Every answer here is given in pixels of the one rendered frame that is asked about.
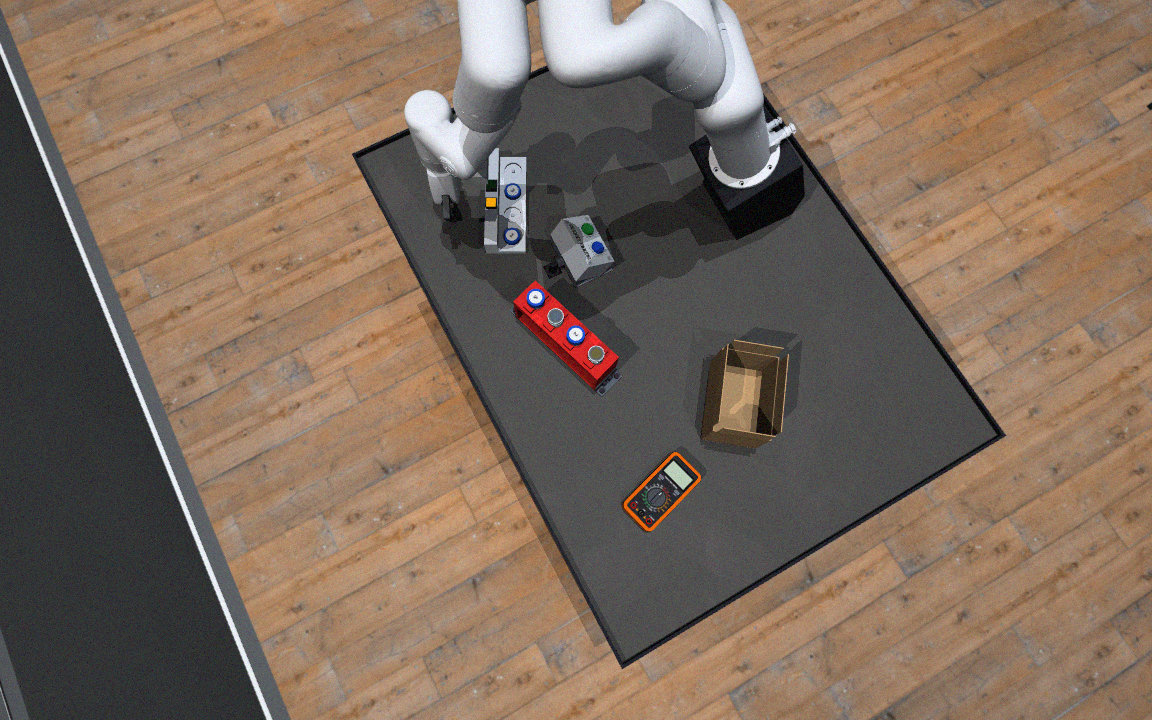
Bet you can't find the brown cardboard box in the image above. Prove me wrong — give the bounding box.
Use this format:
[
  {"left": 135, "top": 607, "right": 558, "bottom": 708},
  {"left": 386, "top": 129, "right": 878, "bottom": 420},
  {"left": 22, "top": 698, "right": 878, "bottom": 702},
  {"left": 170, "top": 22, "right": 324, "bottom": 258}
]
[{"left": 702, "top": 340, "right": 789, "bottom": 448}]

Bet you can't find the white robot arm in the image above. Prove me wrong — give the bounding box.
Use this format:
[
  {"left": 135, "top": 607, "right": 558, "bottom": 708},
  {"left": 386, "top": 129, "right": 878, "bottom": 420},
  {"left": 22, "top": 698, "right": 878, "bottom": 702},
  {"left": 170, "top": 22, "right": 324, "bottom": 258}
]
[{"left": 404, "top": 0, "right": 796, "bottom": 189}]

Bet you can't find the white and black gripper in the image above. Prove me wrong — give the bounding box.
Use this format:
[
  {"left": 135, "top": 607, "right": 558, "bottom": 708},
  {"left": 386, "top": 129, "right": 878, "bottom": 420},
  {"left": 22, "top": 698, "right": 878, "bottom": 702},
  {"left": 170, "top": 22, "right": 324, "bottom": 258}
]
[{"left": 423, "top": 165, "right": 462, "bottom": 222}]

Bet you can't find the orange digital multimeter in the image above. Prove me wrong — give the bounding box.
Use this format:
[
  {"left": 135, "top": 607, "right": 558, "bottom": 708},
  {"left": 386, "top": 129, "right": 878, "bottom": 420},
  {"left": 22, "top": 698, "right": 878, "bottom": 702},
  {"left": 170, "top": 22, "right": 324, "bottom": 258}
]
[{"left": 622, "top": 452, "right": 702, "bottom": 532}]

